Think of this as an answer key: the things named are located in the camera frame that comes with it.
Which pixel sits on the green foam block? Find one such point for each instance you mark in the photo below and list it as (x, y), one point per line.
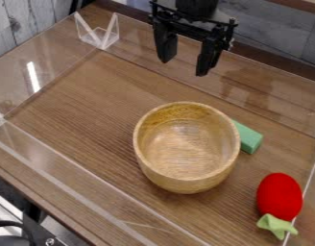
(252, 139)

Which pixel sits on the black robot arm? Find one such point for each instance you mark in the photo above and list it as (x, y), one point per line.
(196, 19)

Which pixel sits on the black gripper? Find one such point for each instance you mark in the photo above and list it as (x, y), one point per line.
(196, 19)

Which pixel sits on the clear acrylic enclosure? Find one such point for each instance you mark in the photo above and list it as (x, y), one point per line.
(78, 85)

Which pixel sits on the red plush strawberry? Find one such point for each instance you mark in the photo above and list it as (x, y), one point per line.
(280, 204)

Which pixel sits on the black metal bracket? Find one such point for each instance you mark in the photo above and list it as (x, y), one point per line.
(35, 232)

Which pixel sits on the wooden bowl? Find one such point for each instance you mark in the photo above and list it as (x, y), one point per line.
(186, 144)

